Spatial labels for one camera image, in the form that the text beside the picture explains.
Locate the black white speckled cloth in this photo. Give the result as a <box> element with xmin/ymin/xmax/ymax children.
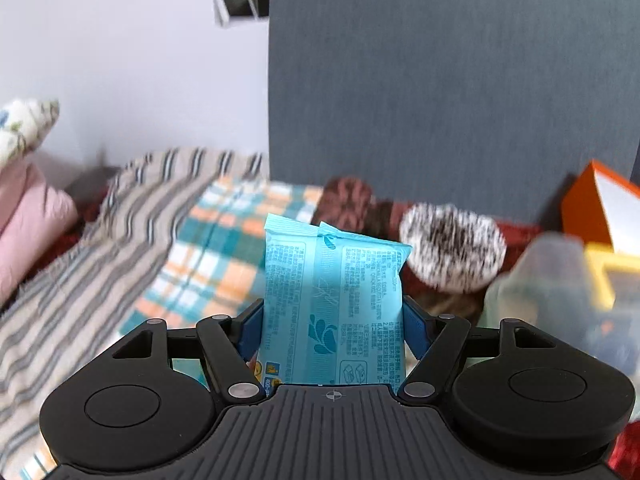
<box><xmin>398</xmin><ymin>203</ymin><xmax>506</xmax><ymax>294</ymax></box>

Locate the blue wet wipes pack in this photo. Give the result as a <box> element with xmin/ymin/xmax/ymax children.
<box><xmin>256</xmin><ymin>214</ymin><xmax>411</xmax><ymax>391</ymax></box>

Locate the plaid teal orange blanket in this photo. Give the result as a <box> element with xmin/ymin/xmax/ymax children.
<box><xmin>8</xmin><ymin>178</ymin><xmax>321</xmax><ymax>479</ymax></box>

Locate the clear plastic storage box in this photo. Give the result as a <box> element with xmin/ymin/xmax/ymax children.
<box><xmin>482</xmin><ymin>231</ymin><xmax>640</xmax><ymax>391</ymax></box>

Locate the brown crocheted scarf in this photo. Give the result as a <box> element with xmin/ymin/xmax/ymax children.
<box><xmin>311</xmin><ymin>177</ymin><xmax>413</xmax><ymax>244</ymax></box>

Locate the striped grey beige blanket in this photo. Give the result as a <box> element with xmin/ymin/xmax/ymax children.
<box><xmin>1</xmin><ymin>148</ymin><xmax>268</xmax><ymax>478</ymax></box>

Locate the orange cardboard box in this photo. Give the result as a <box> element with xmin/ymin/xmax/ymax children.
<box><xmin>561</xmin><ymin>159</ymin><xmax>640</xmax><ymax>257</ymax></box>

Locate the red patterned fleece blanket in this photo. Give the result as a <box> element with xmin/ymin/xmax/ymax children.
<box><xmin>39</xmin><ymin>205</ymin><xmax>639</xmax><ymax>479</ymax></box>

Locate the pink pillow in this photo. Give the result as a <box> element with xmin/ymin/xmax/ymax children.
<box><xmin>1</xmin><ymin>159</ymin><xmax>78</xmax><ymax>304</ymax></box>

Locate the floral white pillow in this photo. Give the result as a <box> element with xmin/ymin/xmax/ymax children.
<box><xmin>0</xmin><ymin>99</ymin><xmax>60</xmax><ymax>169</ymax></box>

